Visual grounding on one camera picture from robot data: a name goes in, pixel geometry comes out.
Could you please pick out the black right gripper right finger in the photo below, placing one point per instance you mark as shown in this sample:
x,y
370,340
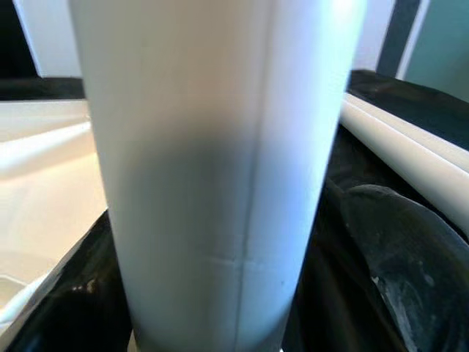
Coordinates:
x,y
421,278

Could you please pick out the black door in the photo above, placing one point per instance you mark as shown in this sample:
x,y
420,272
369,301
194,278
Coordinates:
x,y
14,36

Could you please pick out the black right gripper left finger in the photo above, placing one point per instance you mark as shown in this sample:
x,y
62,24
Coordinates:
x,y
80,311

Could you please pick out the black plastic sheet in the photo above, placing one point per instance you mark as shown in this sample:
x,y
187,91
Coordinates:
x,y
322,275

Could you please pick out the white plastic children table top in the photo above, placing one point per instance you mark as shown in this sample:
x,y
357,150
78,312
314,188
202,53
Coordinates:
x,y
44,176

